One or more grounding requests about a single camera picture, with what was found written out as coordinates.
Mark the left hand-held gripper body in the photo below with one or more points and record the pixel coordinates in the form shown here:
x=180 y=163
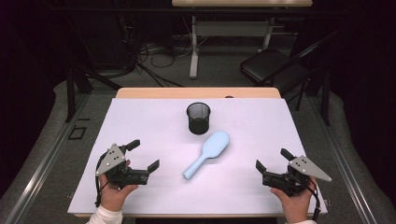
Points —
x=115 y=172

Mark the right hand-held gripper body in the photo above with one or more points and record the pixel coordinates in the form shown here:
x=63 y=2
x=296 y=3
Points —
x=288 y=183

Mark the black mesh pen cup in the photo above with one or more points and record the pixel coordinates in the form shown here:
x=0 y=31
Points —
x=198 y=123

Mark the person's left hand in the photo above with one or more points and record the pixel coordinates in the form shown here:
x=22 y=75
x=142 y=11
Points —
x=113 y=196

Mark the person's right hand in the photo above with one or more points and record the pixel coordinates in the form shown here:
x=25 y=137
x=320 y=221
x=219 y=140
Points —
x=297 y=207

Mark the white table mat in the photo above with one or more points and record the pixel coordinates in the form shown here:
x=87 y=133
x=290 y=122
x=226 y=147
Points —
x=236 y=186

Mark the wooden table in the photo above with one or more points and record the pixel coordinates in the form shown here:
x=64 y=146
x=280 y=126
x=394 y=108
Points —
x=155 y=92

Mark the black metal stand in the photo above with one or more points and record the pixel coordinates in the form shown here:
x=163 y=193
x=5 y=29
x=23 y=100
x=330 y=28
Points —
x=325 y=99
x=70 y=93

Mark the black folding chair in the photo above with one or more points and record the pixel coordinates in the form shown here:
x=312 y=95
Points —
x=271 y=67

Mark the white-legged desk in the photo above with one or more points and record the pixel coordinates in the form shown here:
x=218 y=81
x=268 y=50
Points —
x=194 y=46

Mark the grey floor rail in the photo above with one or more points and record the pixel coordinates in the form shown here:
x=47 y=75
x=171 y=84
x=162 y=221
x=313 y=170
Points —
x=46 y=165
x=345 y=174

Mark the black horizontal frame bar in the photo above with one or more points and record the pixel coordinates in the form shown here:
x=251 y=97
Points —
x=124 y=11

